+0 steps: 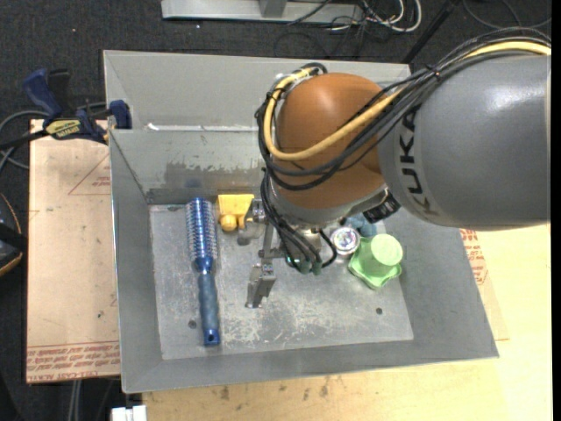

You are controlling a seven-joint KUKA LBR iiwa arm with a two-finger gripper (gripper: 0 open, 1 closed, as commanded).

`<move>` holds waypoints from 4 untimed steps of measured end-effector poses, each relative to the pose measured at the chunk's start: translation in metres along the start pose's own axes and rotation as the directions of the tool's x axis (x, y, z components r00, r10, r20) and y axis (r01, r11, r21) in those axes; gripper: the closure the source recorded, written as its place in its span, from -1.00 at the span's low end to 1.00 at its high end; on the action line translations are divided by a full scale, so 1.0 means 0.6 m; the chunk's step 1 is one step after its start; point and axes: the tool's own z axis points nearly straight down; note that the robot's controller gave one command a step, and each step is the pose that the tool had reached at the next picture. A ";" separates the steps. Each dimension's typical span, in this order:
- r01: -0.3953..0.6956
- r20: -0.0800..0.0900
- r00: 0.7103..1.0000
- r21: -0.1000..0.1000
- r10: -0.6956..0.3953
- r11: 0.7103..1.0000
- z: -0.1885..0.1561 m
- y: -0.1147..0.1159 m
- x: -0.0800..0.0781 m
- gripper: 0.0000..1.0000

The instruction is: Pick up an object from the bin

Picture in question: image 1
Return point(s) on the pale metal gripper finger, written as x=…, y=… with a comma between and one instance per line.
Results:
x=269, y=282
x=254, y=288

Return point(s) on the teal soft object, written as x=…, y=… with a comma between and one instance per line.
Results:
x=360, y=225

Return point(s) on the yellow plastic toy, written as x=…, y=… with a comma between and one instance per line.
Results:
x=234, y=206

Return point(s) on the blue round hairbrush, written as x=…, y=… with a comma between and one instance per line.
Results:
x=202, y=235

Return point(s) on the shiny round silver object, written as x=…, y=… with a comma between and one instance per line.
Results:
x=345, y=239

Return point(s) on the black cylinder on white bracket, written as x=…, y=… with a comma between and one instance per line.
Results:
x=382, y=211

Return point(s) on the grey metal bin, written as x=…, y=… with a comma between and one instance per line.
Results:
x=315, y=323

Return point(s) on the green plastic cup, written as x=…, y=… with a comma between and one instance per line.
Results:
x=380, y=257

